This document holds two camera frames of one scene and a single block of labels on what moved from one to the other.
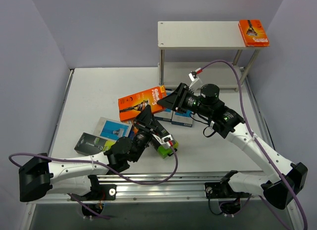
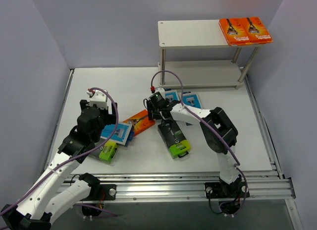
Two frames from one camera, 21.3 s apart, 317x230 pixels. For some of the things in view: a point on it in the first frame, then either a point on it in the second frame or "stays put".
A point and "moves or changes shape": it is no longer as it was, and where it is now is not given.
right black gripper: x=181 y=97 → x=150 y=111
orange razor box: x=253 y=32 moves or changes shape
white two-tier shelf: x=203 y=35 stays put
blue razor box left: x=111 y=129 stays put
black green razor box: x=156 y=140 → x=174 y=139
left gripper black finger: x=145 y=120 → x=112 y=117
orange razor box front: x=131 y=106 → x=236 y=30
